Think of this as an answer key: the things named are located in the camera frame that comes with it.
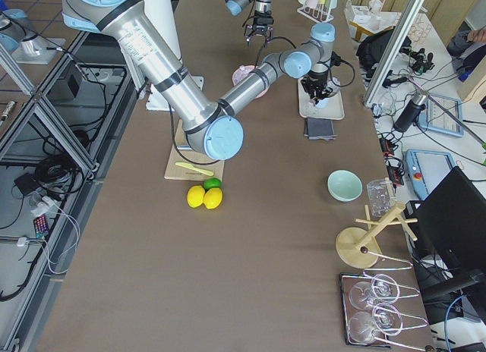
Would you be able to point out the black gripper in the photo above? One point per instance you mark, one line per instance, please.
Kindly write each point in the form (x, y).
(261, 19)
(316, 81)

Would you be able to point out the stainless steel ice scoop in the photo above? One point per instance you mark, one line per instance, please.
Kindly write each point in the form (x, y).
(334, 87)

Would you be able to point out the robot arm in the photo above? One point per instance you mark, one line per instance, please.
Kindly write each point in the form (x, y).
(236, 7)
(145, 30)

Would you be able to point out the light blue cup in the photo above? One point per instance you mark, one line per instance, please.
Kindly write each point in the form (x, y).
(322, 101)

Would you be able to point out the pile of clear ice cubes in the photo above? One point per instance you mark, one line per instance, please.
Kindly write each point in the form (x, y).
(242, 72)

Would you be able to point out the wooden cup tree stand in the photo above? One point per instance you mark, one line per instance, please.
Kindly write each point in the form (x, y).
(358, 247)

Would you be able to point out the cream rabbit tray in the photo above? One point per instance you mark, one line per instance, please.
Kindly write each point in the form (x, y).
(332, 111)

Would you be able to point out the grey folded cloth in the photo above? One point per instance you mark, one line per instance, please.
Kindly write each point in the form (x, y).
(319, 129)

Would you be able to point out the pink bowl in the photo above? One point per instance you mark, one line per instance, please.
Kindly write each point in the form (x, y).
(250, 82)

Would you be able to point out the black backpack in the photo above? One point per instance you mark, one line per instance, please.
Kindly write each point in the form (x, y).
(371, 50)

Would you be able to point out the white dish rack with cups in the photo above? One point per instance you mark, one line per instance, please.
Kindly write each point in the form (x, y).
(317, 10)

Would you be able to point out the black water bottle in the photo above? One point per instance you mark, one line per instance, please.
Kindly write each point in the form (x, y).
(411, 111)

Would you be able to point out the light green bowl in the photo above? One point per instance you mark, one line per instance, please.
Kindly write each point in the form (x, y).
(344, 185)

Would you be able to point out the teach pendant upper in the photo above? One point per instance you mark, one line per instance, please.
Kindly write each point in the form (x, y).
(435, 119)

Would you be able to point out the teach pendant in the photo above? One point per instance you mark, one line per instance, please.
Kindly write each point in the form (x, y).
(427, 169)
(435, 119)

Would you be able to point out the glass mug on stand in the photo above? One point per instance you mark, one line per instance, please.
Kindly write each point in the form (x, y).
(380, 196)

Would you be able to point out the teach pendant lower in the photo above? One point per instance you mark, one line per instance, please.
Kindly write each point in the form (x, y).
(427, 169)

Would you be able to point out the green lime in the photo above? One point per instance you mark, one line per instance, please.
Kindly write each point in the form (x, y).
(211, 183)

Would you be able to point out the bamboo cutting board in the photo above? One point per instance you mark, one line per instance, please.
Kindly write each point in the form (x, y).
(180, 169)

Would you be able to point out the yellow plastic knife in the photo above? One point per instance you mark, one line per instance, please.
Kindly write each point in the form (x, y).
(191, 167)

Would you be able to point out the whole lemon lower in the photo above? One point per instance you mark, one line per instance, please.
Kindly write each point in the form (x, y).
(213, 198)

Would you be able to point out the whole lemon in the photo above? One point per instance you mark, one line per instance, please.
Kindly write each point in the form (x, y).
(195, 196)
(213, 198)

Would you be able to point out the whole lemon upper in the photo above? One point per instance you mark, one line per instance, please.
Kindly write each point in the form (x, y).
(195, 196)

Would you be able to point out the black monitor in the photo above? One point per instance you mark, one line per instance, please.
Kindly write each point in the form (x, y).
(451, 225)

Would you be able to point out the smartphone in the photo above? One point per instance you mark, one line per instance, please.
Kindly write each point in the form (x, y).
(41, 226)

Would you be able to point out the aluminium frame post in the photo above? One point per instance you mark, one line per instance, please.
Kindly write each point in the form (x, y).
(399, 34)

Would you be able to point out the wire wine glass rack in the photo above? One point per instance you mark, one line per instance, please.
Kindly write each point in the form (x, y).
(371, 318)

